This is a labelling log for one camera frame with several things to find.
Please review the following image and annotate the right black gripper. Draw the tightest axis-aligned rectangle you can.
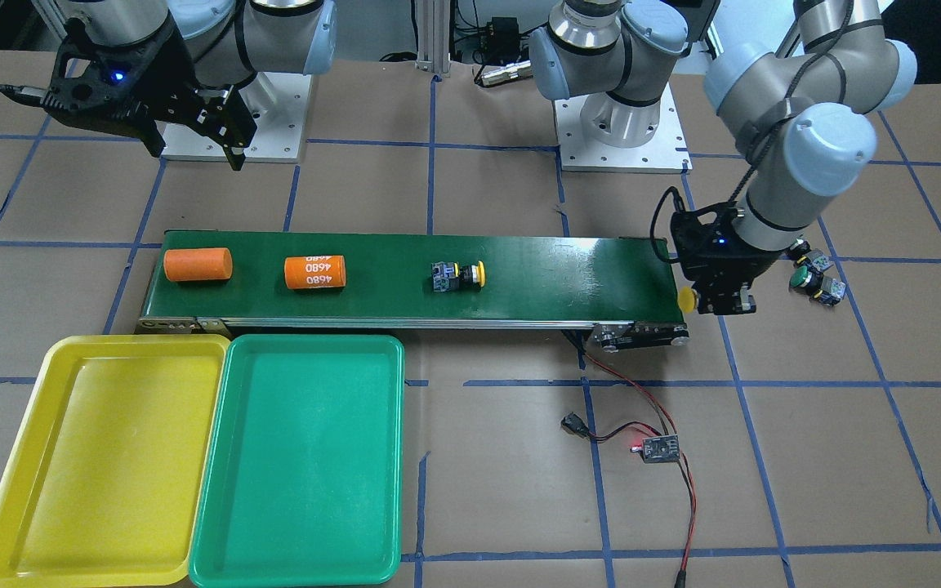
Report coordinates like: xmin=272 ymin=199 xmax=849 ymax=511
xmin=0 ymin=16 xmax=248 ymax=172

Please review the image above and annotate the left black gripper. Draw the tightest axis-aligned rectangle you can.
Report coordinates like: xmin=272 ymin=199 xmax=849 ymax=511
xmin=670 ymin=204 xmax=774 ymax=315

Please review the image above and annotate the yellow push button switch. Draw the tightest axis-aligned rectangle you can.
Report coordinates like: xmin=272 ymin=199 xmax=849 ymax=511
xmin=430 ymin=261 xmax=486 ymax=292
xmin=677 ymin=286 xmax=699 ymax=314

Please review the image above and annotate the green push button switch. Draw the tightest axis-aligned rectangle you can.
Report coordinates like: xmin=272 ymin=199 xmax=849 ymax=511
xmin=789 ymin=265 xmax=846 ymax=306
xmin=787 ymin=238 xmax=834 ymax=273

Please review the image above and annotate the plain orange cylinder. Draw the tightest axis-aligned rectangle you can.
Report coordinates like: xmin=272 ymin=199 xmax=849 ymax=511
xmin=162 ymin=248 xmax=233 ymax=283

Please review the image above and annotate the orange cylinder with 4680 print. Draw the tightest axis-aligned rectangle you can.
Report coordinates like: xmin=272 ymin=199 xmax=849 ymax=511
xmin=283 ymin=256 xmax=347 ymax=291

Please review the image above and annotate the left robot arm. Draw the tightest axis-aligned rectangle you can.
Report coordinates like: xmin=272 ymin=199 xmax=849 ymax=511
xmin=528 ymin=1 xmax=918 ymax=315

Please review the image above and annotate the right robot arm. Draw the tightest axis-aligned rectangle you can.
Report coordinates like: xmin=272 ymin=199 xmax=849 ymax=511
xmin=0 ymin=1 xmax=337 ymax=171

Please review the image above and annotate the green conveyor belt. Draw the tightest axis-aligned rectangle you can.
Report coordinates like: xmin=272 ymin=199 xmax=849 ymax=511
xmin=137 ymin=230 xmax=689 ymax=350

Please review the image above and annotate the small black controller board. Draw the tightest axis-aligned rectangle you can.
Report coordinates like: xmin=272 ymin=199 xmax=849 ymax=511
xmin=638 ymin=434 xmax=682 ymax=464

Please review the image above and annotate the green plastic tray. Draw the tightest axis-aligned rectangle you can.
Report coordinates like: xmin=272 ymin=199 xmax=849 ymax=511
xmin=188 ymin=334 xmax=404 ymax=587

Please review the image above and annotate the yellow plastic tray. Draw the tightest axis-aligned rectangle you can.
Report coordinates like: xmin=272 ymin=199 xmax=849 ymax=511
xmin=0 ymin=335 xmax=230 ymax=587

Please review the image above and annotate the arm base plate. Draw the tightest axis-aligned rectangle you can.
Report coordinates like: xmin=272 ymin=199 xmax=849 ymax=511
xmin=554 ymin=85 xmax=692 ymax=174
xmin=162 ymin=72 xmax=312 ymax=164

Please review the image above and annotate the red black power cable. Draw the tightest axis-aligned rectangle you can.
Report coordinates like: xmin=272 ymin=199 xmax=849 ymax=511
xmin=562 ymin=331 xmax=698 ymax=588

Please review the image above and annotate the aluminium frame post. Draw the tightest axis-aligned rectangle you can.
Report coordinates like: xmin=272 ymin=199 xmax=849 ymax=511
xmin=413 ymin=0 xmax=453 ymax=78

